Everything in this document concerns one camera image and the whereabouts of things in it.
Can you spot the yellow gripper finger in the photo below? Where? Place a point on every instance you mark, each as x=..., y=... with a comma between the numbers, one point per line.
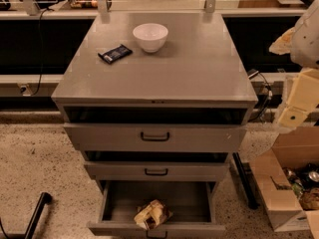
x=282, y=45
x=302, y=99

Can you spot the brown chip bag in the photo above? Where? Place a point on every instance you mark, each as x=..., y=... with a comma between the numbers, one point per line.
x=152, y=215

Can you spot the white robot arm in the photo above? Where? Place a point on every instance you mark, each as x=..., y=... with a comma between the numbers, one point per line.
x=302, y=44

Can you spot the grey metal drawer cabinet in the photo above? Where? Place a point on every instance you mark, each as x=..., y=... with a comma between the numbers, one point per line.
x=195, y=78

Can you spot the grey bottom drawer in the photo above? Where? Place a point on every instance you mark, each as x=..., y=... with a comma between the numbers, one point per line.
x=190, y=203

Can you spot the grey drawer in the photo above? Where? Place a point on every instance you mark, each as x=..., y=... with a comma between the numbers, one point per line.
x=154, y=137
x=156, y=171
x=190, y=203

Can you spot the grey middle drawer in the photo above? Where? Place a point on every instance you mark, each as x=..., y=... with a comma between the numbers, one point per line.
x=156, y=171

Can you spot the grey top drawer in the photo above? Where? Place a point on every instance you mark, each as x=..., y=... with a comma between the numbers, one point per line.
x=154, y=137

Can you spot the open cardboard box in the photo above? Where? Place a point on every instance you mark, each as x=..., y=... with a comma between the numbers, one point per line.
x=292, y=150

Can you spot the silver soda can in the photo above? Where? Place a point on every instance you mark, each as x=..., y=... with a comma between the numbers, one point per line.
x=314, y=176

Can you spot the black metal leg right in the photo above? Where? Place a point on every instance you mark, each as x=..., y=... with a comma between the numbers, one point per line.
x=251, y=200

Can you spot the black metal leg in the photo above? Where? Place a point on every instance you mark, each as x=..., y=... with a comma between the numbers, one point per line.
x=251, y=200
x=44, y=199

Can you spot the white ceramic bowl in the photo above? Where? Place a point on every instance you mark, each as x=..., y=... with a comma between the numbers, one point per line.
x=150, y=36

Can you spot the dark blue snack bar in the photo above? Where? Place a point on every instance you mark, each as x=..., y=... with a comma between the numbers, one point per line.
x=115, y=54

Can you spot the black metal leg left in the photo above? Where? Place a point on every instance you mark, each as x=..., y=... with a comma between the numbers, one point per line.
x=44, y=199

